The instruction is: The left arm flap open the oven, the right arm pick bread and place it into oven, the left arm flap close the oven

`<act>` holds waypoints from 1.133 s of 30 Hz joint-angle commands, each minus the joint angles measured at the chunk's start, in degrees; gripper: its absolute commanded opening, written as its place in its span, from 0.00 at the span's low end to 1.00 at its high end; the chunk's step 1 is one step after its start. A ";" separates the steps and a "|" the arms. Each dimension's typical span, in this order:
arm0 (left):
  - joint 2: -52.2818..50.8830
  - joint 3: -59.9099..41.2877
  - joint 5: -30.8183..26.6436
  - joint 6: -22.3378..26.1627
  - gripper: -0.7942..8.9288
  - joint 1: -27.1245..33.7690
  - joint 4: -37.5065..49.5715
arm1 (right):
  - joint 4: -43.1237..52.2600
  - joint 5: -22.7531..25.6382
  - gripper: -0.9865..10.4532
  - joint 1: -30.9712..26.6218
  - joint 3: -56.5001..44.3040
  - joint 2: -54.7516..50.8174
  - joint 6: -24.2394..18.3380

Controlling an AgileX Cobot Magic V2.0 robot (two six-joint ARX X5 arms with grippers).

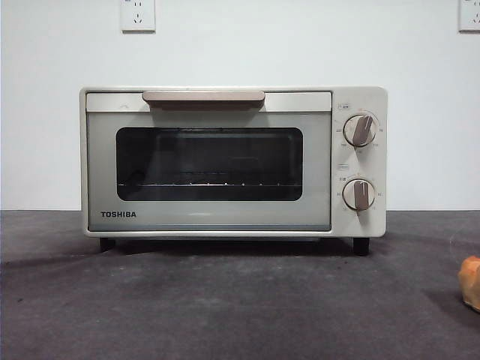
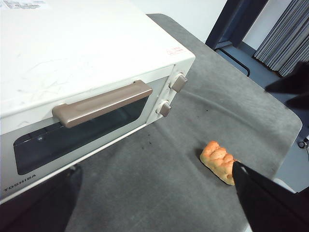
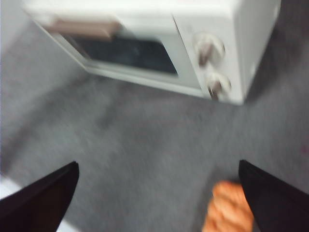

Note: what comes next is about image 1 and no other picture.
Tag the golden bread loaf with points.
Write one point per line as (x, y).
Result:
(470, 281)

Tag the beige oven knob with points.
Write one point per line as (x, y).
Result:
(360, 130)
(359, 194)

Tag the cream white toaster oven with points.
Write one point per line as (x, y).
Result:
(380, 168)

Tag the white wall socket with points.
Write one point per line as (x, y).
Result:
(470, 17)
(137, 17)

